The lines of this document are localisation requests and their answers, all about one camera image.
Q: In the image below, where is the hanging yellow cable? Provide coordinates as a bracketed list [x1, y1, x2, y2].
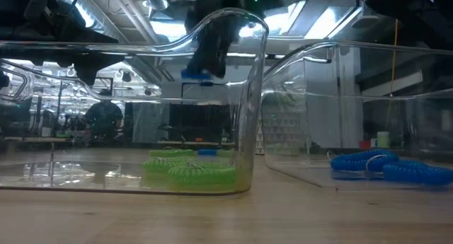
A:
[384, 19, 400, 132]

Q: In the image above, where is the potted succulent, white triangle-pattern pot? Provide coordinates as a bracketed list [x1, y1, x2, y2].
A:
[254, 91, 311, 156]

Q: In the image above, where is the light green cup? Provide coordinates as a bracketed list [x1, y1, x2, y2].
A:
[376, 131, 391, 149]

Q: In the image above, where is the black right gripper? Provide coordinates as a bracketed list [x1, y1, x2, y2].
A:
[183, 0, 265, 79]

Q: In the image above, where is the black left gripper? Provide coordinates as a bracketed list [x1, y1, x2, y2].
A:
[0, 10, 125, 86]

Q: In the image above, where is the person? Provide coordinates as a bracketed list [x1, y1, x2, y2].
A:
[84, 88, 125, 141]

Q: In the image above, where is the green spring coil keychain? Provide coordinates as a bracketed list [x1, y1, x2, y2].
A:
[167, 165, 237, 187]
[148, 149, 195, 158]
[142, 157, 199, 174]

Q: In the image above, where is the clear plastic bin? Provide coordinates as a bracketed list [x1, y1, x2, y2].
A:
[0, 7, 269, 197]
[260, 40, 453, 190]

